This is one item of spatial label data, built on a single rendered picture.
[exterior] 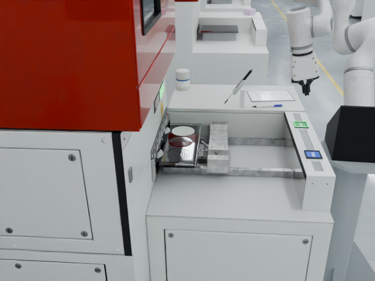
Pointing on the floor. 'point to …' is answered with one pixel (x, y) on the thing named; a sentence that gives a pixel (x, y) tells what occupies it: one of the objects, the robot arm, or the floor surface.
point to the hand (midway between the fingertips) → (306, 90)
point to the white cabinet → (236, 250)
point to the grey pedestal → (347, 222)
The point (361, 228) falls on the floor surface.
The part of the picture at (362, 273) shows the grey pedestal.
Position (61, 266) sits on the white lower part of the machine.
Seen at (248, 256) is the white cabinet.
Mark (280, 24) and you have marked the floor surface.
